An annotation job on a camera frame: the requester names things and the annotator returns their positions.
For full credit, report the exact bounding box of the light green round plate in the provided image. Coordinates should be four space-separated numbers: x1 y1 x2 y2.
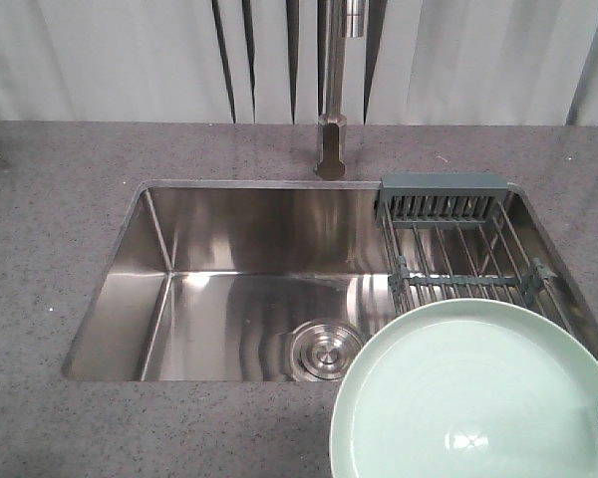
329 299 598 477

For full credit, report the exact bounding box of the grey sink drying rack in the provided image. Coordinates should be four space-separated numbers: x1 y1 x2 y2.
374 173 576 332

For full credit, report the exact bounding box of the steel sink drain strainer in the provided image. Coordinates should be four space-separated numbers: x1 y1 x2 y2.
281 321 369 381

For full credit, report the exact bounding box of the white pleated curtain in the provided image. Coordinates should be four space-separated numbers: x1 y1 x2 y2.
0 1 598 125

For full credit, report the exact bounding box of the stainless steel sink basin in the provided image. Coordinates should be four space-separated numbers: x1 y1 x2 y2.
63 179 598 381

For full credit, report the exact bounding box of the stainless steel faucet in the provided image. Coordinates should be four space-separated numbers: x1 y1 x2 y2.
315 0 366 180

